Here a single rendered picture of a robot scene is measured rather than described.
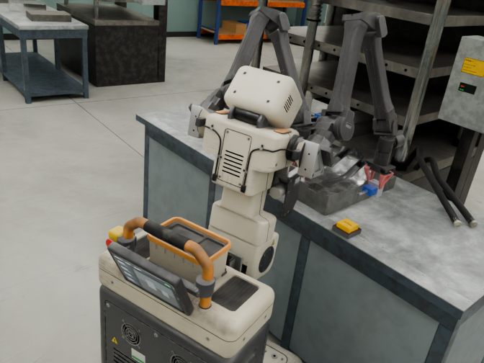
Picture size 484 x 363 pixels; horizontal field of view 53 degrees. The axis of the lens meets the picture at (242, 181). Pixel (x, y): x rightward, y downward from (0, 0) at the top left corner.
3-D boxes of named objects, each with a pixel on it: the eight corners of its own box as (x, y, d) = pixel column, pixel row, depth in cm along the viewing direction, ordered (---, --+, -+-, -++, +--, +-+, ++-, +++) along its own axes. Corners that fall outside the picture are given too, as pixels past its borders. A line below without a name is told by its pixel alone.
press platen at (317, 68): (407, 127, 247) (409, 118, 245) (261, 73, 318) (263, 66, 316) (472, 109, 293) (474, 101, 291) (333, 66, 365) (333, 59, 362)
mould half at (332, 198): (324, 215, 194) (330, 186, 188) (279, 189, 211) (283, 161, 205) (393, 188, 225) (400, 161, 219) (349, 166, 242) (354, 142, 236)
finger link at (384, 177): (374, 182, 193) (379, 160, 189) (390, 189, 188) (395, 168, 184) (364, 186, 189) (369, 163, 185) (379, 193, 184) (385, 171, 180)
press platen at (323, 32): (420, 79, 236) (423, 69, 234) (266, 34, 307) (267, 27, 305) (485, 69, 282) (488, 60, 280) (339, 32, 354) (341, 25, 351)
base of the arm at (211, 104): (187, 106, 170) (214, 114, 164) (199, 89, 173) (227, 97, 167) (195, 121, 177) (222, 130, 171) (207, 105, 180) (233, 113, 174)
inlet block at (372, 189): (361, 203, 183) (364, 190, 181) (351, 197, 186) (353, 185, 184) (381, 196, 191) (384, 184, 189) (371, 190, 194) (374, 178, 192)
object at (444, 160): (400, 186, 246) (402, 175, 244) (236, 109, 330) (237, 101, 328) (474, 155, 298) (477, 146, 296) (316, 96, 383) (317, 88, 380)
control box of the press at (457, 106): (428, 320, 266) (526, 50, 202) (382, 290, 285) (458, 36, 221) (447, 305, 280) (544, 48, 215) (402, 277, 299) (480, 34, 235)
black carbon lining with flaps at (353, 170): (325, 191, 198) (330, 170, 194) (297, 176, 209) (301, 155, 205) (374, 173, 220) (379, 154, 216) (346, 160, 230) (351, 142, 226)
